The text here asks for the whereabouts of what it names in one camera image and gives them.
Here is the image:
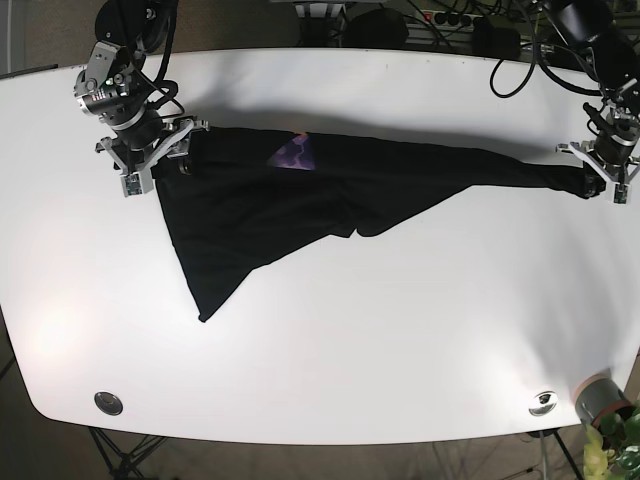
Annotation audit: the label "right gripper body silver black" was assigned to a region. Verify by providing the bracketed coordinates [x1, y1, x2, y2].
[95, 117, 210, 197]

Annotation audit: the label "left gripper body silver black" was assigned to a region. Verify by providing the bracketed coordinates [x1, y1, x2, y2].
[556, 134, 639, 204]

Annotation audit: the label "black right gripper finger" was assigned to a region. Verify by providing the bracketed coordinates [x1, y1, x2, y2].
[176, 139, 193, 175]

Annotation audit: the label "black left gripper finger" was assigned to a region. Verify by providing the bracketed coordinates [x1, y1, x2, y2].
[582, 173, 605, 199]

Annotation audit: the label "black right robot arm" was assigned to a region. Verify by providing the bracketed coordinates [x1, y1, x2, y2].
[74, 1, 209, 197]

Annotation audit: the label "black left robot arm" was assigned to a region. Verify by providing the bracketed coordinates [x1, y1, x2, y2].
[537, 1, 639, 204]

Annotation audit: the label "grey plant pot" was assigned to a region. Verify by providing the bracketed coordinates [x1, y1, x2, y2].
[573, 374, 635, 428]

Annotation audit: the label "right silver table grommet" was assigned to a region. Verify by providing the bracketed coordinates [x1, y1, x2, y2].
[528, 391, 558, 417]

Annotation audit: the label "silver table grommet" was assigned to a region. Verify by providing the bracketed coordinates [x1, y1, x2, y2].
[528, 391, 558, 417]
[94, 391, 124, 416]

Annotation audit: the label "left silver table grommet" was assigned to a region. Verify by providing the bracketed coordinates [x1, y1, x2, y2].
[94, 391, 124, 416]

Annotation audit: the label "green potted plant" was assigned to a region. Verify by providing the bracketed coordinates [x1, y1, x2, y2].
[583, 404, 639, 480]

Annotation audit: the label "black folding table legs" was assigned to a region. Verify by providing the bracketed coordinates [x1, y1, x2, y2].
[88, 427, 167, 480]

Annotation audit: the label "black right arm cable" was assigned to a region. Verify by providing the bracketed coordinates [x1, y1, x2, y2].
[119, 0, 185, 119]

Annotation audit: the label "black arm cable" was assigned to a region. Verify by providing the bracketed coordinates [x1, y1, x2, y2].
[119, 0, 185, 119]
[488, 0, 601, 99]

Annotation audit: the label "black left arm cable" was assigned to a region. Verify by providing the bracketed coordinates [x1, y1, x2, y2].
[488, 0, 601, 99]

